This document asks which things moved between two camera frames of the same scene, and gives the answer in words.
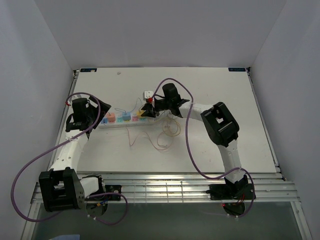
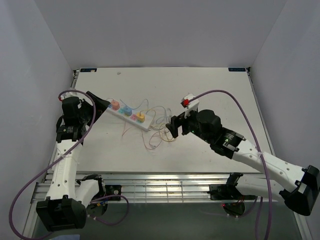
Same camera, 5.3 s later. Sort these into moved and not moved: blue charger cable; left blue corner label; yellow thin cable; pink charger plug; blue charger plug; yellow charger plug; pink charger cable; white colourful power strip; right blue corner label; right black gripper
Moved: pink charger plug; right black gripper; pink charger cable; blue charger plug; yellow thin cable; blue charger cable; white colourful power strip
Not moved: left blue corner label; yellow charger plug; right blue corner label
